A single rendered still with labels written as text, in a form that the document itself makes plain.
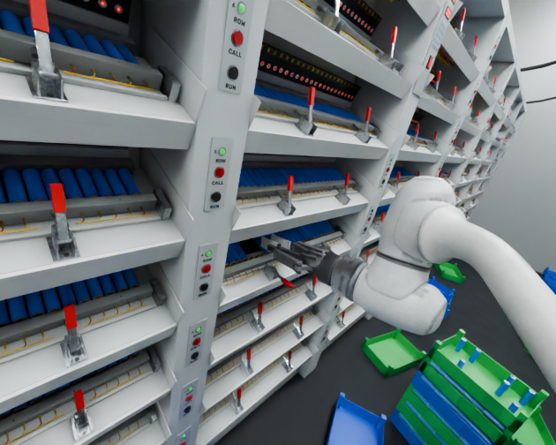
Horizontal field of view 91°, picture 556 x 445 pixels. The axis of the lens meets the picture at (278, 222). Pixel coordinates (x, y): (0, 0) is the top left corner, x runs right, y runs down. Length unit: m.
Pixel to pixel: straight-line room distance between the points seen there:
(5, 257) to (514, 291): 0.61
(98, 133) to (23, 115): 0.07
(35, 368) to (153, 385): 0.26
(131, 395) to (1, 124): 0.55
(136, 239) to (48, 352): 0.22
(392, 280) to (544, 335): 0.22
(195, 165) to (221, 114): 0.09
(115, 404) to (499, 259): 0.72
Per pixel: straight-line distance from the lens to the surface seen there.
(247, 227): 0.56
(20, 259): 0.45
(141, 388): 0.74
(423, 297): 0.56
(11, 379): 0.57
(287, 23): 0.53
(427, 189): 0.55
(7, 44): 0.43
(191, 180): 0.44
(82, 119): 0.38
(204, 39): 0.43
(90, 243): 0.46
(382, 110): 1.01
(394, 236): 0.54
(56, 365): 0.57
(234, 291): 0.67
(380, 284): 0.56
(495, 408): 1.28
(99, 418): 0.72
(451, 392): 1.33
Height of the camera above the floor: 1.16
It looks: 23 degrees down
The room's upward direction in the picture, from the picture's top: 13 degrees clockwise
